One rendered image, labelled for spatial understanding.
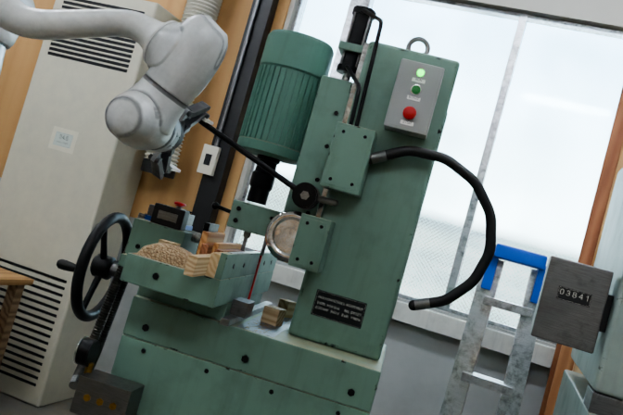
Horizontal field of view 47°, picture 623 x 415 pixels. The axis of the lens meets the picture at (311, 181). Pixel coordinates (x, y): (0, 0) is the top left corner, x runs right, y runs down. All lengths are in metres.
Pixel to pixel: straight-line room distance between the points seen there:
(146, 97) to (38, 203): 2.06
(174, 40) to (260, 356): 0.70
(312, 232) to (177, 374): 0.43
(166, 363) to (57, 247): 1.71
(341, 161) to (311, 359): 0.44
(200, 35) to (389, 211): 0.61
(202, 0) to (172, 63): 1.98
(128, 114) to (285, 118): 0.53
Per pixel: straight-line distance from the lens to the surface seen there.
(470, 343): 2.37
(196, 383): 1.67
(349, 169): 1.62
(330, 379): 1.61
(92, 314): 1.96
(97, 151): 3.26
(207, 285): 1.52
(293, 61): 1.79
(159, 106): 1.39
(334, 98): 1.77
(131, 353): 1.71
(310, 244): 1.61
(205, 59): 1.39
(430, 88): 1.66
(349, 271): 1.69
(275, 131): 1.76
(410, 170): 1.69
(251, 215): 1.80
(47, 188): 3.37
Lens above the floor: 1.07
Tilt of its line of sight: 3 degrees up
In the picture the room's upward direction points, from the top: 16 degrees clockwise
